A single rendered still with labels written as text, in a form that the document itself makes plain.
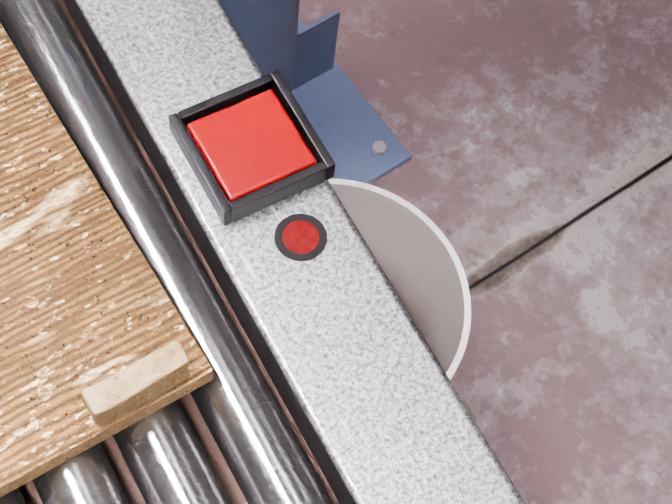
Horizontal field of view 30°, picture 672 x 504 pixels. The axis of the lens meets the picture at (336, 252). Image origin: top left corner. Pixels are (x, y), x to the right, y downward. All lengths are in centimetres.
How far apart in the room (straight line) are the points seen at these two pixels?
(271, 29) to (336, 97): 37
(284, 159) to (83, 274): 14
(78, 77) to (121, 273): 15
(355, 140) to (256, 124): 107
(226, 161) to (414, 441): 20
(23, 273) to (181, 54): 19
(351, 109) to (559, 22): 38
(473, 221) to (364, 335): 109
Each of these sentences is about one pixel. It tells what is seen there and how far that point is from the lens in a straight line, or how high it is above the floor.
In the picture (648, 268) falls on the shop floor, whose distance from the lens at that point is 185.
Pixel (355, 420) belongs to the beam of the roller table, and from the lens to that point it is 72.
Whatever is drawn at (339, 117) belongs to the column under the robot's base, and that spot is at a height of 1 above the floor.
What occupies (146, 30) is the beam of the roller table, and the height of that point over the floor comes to 92.
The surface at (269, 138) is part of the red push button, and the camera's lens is 77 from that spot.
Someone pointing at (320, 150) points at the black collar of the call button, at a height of 93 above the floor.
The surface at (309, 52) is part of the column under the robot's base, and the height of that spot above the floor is 9.
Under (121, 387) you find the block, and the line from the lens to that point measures 67.
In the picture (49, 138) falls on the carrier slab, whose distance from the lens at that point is 77.
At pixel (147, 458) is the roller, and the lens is 71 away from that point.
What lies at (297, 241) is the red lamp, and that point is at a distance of 75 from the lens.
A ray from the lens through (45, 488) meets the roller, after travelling 71.
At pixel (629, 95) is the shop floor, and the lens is 199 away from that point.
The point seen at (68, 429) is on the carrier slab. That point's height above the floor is 94.
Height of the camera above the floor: 159
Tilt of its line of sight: 64 degrees down
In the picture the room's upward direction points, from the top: 10 degrees clockwise
